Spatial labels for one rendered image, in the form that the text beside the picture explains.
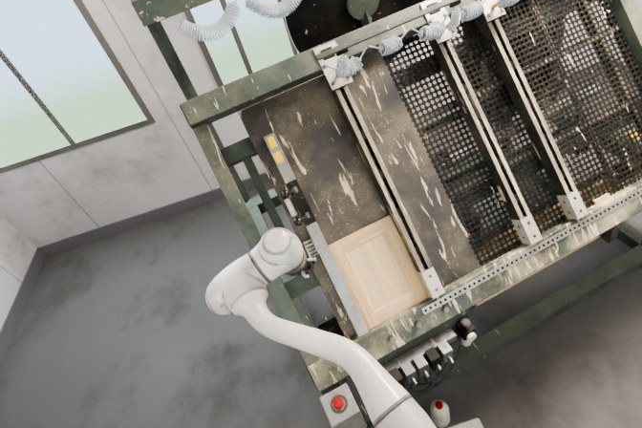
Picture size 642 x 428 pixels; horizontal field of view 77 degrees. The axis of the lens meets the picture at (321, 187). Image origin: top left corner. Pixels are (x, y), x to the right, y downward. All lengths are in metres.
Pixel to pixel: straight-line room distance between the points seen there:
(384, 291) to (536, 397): 1.20
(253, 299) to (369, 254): 0.85
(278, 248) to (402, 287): 0.95
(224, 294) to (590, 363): 2.26
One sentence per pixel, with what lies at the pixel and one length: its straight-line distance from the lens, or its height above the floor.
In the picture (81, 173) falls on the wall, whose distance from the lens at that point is 4.27.
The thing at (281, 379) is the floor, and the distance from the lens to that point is 2.91.
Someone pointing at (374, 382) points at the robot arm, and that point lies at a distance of 0.96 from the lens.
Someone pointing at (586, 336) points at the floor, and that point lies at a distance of 2.96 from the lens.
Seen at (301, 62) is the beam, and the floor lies 1.83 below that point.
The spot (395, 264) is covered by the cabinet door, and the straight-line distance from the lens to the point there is 1.86.
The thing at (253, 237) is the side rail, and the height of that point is 1.36.
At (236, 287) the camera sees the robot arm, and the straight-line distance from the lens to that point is 1.09.
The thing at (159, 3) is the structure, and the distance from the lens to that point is 1.93.
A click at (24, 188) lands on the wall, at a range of 4.53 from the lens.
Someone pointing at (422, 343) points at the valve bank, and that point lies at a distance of 2.01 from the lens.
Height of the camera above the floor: 2.54
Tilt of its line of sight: 41 degrees down
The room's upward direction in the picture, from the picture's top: 18 degrees counter-clockwise
